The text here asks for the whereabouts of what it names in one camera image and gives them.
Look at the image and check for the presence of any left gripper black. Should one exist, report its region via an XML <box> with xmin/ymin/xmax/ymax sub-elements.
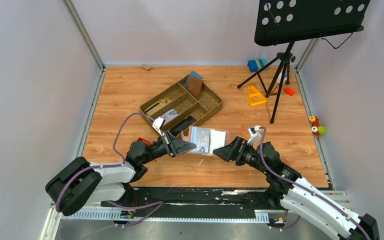
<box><xmin>141</xmin><ymin>130</ymin><xmax>197</xmax><ymax>165</ymax></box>

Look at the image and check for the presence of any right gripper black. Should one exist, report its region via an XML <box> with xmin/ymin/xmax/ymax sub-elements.
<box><xmin>212</xmin><ymin>137</ymin><xmax>269</xmax><ymax>176</ymax></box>

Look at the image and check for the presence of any white VIP card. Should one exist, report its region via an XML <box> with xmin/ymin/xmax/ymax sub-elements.
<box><xmin>190</xmin><ymin>126</ymin><xmax>211</xmax><ymax>154</ymax></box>

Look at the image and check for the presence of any pink card holder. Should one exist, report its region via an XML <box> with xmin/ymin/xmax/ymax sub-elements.
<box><xmin>181</xmin><ymin>125</ymin><xmax>229</xmax><ymax>156</ymax></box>

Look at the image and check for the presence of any black card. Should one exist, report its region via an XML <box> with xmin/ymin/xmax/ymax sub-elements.
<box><xmin>170</xmin><ymin>115</ymin><xmax>197</xmax><ymax>136</ymax></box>

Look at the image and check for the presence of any white patterned card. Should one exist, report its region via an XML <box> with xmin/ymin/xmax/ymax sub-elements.
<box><xmin>160</xmin><ymin>108</ymin><xmax>179</xmax><ymax>125</ymax></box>

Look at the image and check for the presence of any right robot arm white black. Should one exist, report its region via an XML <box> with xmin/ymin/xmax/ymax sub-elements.
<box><xmin>213</xmin><ymin>136</ymin><xmax>380</xmax><ymax>240</ymax></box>

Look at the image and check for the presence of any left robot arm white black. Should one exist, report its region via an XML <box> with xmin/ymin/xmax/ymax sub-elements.
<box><xmin>45</xmin><ymin>132</ymin><xmax>196</xmax><ymax>216</ymax></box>

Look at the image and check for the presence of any gold card in tray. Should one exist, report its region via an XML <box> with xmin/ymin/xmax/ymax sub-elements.
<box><xmin>144</xmin><ymin>97</ymin><xmax>171</xmax><ymax>116</ymax></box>

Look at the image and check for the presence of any blue card wallet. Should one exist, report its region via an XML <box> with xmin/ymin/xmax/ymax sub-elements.
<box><xmin>184</xmin><ymin>71</ymin><xmax>203</xmax><ymax>89</ymax></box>

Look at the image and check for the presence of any red box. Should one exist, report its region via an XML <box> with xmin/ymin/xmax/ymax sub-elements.
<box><xmin>137</xmin><ymin>137</ymin><xmax>152</xmax><ymax>147</ymax></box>

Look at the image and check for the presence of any woven olive divided tray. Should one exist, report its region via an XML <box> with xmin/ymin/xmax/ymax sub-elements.
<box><xmin>139</xmin><ymin>76</ymin><xmax>223</xmax><ymax>132</ymax></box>

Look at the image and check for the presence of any yellow triangular toy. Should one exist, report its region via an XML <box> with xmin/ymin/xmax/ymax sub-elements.
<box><xmin>246</xmin><ymin>85</ymin><xmax>268</xmax><ymax>107</ymax></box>

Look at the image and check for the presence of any brown leather wallet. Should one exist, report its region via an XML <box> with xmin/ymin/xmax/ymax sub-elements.
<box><xmin>187</xmin><ymin>77</ymin><xmax>204</xmax><ymax>100</ymax></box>

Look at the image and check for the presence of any small red block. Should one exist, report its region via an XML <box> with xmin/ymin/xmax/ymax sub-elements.
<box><xmin>284</xmin><ymin>87</ymin><xmax>295</xmax><ymax>96</ymax></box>

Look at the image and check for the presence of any small cardboard piece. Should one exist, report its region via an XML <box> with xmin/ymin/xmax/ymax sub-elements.
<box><xmin>141</xmin><ymin>64</ymin><xmax>152</xmax><ymax>71</ymax></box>

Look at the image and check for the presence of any blue green block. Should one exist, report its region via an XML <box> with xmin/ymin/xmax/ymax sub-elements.
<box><xmin>247</xmin><ymin>58</ymin><xmax>267</xmax><ymax>73</ymax></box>

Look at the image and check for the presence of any orange red toy piece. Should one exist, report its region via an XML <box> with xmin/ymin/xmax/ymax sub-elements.
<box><xmin>309</xmin><ymin>115</ymin><xmax>320</xmax><ymax>127</ymax></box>

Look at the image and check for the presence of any green red toy piece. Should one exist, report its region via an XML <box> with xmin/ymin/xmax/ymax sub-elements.
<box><xmin>311</xmin><ymin>125</ymin><xmax>326</xmax><ymax>137</ymax></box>

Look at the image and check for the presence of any black music stand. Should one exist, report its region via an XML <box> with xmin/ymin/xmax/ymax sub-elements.
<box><xmin>251</xmin><ymin>0</ymin><xmax>370</xmax><ymax>124</ymax></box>

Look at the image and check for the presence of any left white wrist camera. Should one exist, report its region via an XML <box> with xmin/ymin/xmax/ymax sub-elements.
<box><xmin>152</xmin><ymin>116</ymin><xmax>166</xmax><ymax>136</ymax></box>

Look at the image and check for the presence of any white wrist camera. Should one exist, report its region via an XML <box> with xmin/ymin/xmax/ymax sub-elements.
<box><xmin>152</xmin><ymin>116</ymin><xmax>166</xmax><ymax>136</ymax></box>
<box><xmin>247</xmin><ymin>125</ymin><xmax>262</xmax><ymax>146</ymax></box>

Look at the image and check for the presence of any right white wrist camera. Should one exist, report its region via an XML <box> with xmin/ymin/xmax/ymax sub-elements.
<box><xmin>247</xmin><ymin>125</ymin><xmax>262</xmax><ymax>146</ymax></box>

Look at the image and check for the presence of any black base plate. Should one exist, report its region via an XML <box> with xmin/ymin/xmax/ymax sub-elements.
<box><xmin>116</xmin><ymin>187</ymin><xmax>286</xmax><ymax>219</ymax></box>

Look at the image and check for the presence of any aluminium frame rail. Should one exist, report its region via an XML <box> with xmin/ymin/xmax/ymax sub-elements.
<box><xmin>50</xmin><ymin>186</ymin><xmax>352</xmax><ymax>223</ymax></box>

